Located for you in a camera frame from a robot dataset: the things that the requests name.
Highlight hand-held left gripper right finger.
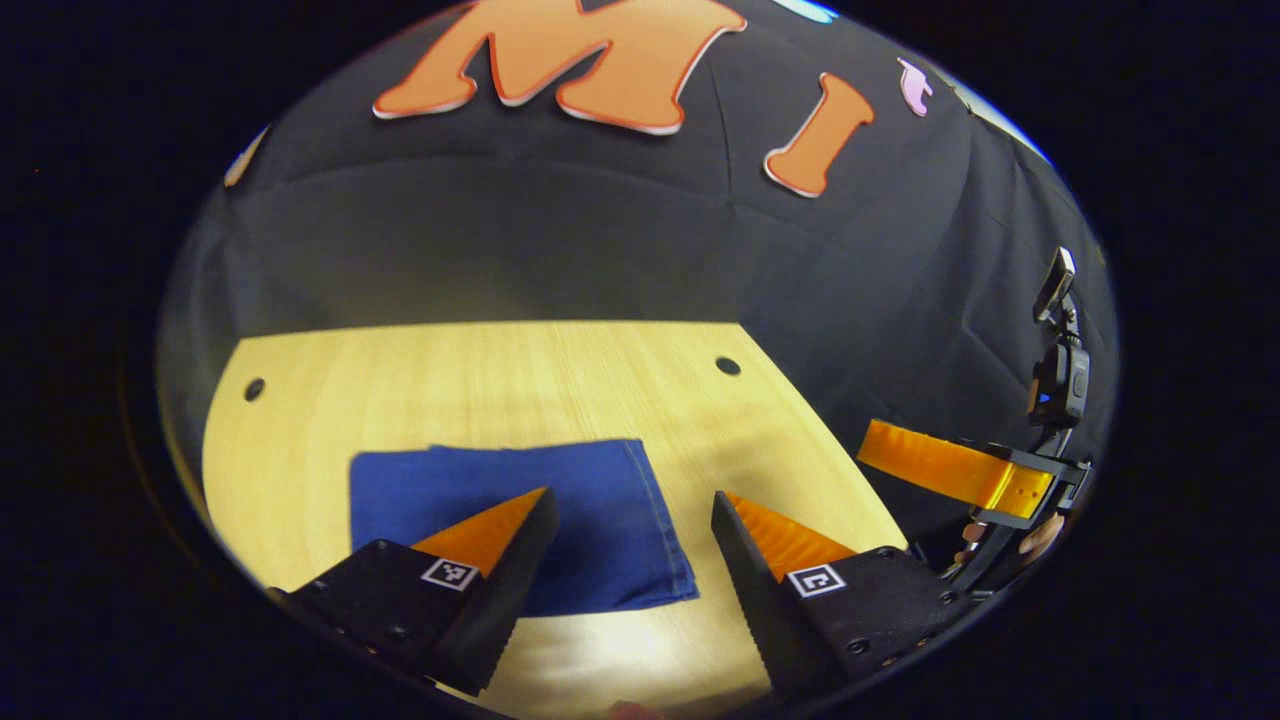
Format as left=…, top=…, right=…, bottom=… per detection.
left=711, top=489, right=978, bottom=697

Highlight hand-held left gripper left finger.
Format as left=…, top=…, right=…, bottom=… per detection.
left=284, top=486, right=562, bottom=699

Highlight blue denim jeans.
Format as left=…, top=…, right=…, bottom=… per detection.
left=347, top=437, right=702, bottom=619

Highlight black backdrop cloth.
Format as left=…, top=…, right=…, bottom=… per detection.
left=154, top=0, right=1120, bottom=563

